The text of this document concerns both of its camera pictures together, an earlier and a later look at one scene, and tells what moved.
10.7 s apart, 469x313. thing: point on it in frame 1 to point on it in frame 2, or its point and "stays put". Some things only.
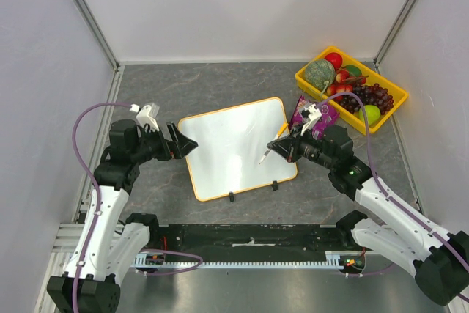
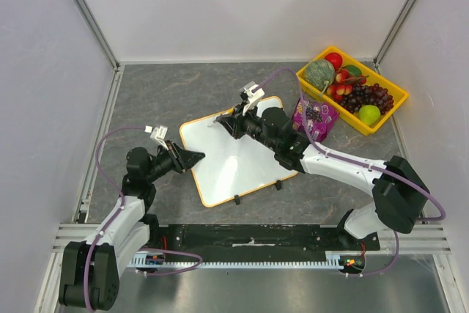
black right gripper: [293, 146] to [238, 122]
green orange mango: [354, 70] stays put
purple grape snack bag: [328, 116] stays put
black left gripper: [174, 149] to [182, 160]
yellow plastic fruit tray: [361, 97] stays put
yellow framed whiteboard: [231, 156] stays put
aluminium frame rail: [85, 8] stays put
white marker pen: [277, 137] to [215, 120]
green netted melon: [318, 72] stays put
